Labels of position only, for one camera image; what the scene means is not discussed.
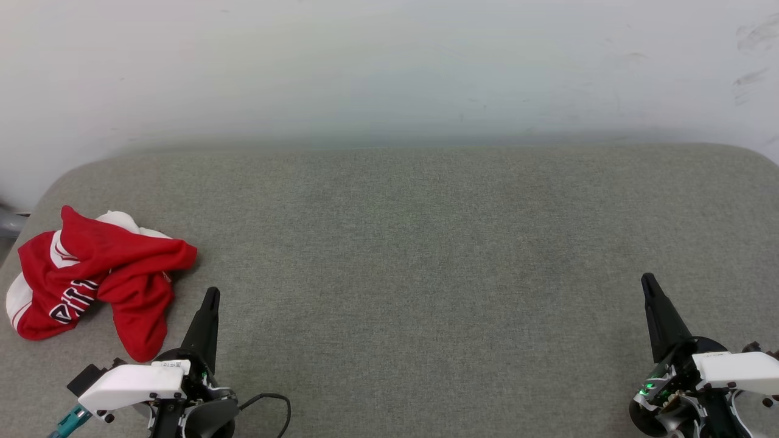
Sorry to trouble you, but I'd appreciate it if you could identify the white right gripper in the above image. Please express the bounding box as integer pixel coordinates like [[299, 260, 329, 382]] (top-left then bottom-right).
[[630, 273, 779, 436]]

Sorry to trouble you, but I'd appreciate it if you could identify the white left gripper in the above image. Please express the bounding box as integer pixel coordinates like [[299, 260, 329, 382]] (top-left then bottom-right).
[[78, 287, 239, 438]]

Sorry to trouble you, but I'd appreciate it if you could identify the red white basketball jersey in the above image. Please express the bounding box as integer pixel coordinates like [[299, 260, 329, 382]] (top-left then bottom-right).
[[6, 206, 198, 363]]

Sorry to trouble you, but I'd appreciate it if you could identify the grey fabric sofa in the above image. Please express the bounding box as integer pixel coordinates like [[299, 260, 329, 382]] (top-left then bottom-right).
[[0, 143, 779, 438]]

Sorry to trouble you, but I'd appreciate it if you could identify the thin black cable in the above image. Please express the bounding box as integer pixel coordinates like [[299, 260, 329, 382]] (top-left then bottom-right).
[[236, 394, 292, 438]]

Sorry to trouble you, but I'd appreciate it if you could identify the black cable with teal plug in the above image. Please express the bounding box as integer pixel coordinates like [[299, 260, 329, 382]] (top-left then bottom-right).
[[47, 405, 92, 438]]

